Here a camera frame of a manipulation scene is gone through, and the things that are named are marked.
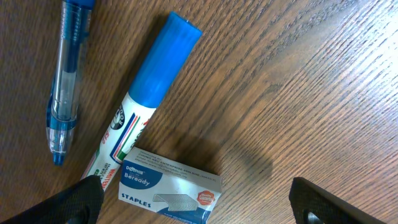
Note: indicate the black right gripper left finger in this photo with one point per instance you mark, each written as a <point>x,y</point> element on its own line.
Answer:
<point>80,203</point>

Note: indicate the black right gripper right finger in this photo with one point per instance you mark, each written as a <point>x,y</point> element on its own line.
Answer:
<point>312,204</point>

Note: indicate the white blue staples box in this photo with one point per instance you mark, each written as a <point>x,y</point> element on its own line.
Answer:
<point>168,187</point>

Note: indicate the blue ballpoint pen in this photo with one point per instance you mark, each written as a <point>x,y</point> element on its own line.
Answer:
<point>62,108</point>

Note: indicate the blue white whiteboard marker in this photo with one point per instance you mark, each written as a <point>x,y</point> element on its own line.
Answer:
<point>165,58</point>

